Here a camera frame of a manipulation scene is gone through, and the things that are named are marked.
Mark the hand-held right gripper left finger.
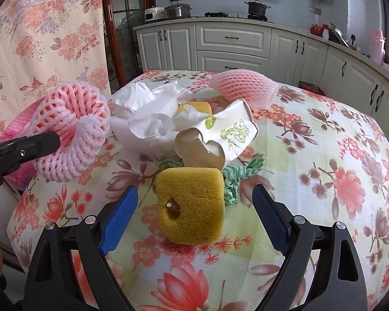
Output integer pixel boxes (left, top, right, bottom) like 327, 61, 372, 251
24, 186, 139, 311

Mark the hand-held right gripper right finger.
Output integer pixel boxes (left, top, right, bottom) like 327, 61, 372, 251
252, 183, 368, 311

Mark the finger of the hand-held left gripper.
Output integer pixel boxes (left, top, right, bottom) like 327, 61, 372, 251
0, 131, 61, 189

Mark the bin with pink bag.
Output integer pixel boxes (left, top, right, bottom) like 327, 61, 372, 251
0, 99, 44, 190

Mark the pink foam fruit net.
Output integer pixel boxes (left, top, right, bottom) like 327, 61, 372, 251
211, 69, 279, 110
27, 82, 111, 182

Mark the yellow sponge with hole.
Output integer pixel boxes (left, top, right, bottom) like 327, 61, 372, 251
156, 167, 226, 245

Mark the plain yellow sponge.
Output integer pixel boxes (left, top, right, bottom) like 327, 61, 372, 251
178, 101, 213, 117

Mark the green mesh cloth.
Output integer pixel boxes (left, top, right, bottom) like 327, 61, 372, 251
157, 154, 266, 205

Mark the floral tablecloth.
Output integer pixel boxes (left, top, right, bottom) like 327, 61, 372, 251
6, 69, 389, 311

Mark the white tissue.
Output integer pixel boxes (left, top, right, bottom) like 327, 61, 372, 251
111, 113, 183, 161

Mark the crushed white paper cup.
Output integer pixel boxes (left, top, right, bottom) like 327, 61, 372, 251
174, 99, 259, 171

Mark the floral curtain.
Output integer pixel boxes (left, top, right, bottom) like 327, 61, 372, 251
0, 0, 112, 146

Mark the crumpled white paper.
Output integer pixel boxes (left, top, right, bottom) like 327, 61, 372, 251
112, 82, 156, 120

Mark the translucent plastic bag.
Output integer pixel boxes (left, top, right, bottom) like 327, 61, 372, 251
151, 82, 190, 118

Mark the brown waste bin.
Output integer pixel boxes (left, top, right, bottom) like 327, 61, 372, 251
300, 81, 325, 96

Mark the wooden glass door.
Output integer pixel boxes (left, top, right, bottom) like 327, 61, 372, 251
102, 0, 156, 94

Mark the white rice cooker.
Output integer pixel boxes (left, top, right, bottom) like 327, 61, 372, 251
144, 6, 166, 23

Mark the white kitchen cabinet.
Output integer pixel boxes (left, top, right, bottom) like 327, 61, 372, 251
134, 19, 389, 143

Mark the steel pan lid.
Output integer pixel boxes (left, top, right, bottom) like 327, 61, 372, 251
329, 23, 351, 47

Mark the pink thermos jug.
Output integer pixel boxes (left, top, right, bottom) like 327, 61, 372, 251
370, 29, 387, 65

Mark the steel pressure cooker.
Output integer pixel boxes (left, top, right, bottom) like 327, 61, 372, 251
164, 3, 193, 20

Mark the black gas stove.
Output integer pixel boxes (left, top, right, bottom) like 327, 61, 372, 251
204, 11, 274, 23

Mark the black cooking pot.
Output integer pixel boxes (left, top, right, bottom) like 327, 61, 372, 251
244, 1, 272, 17

